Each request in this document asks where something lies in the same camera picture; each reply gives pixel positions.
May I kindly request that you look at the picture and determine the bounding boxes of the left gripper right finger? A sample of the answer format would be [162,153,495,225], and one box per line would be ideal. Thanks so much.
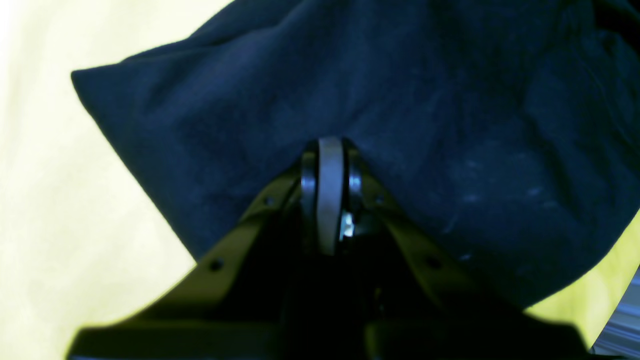
[330,137,592,360]

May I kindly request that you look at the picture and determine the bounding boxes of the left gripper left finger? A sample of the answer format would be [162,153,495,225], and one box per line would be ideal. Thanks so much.
[67,137,330,360]

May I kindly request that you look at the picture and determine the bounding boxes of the dark navy T-shirt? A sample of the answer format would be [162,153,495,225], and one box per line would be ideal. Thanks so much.
[71,0,640,307]

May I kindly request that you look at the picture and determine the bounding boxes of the yellow table cloth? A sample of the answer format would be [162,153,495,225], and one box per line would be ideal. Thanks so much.
[1,0,639,360]

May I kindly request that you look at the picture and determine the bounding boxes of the aluminium frame rail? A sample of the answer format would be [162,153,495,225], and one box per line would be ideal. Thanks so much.
[591,269,640,360]

